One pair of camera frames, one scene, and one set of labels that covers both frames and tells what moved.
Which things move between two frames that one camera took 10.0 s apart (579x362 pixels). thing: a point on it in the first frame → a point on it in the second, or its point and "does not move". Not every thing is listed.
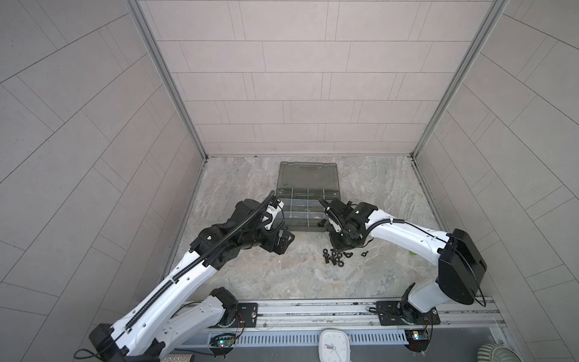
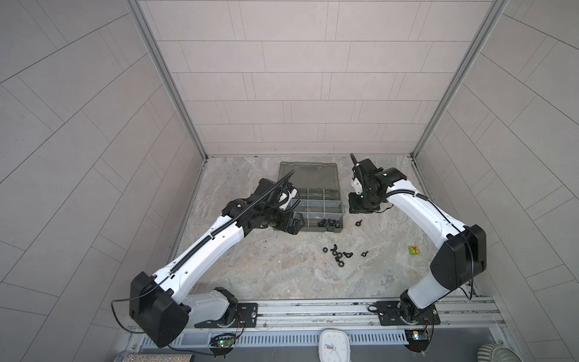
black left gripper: x=280 y=246 → x=293 y=228
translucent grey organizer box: x=301 y=186 does not move
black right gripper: x=338 y=245 → x=353 y=207
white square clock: x=334 y=345 does not move
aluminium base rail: x=472 y=314 does not move
